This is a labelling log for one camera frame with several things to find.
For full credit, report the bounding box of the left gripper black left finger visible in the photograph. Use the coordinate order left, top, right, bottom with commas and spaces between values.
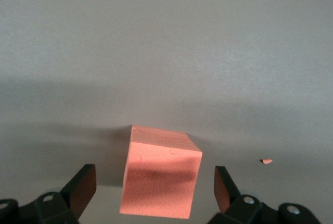
0, 164, 97, 224

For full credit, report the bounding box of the orange foam block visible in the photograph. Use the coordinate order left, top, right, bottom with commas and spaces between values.
119, 125, 203, 220

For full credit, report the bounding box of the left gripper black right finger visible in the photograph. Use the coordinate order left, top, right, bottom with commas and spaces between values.
208, 166, 321, 224

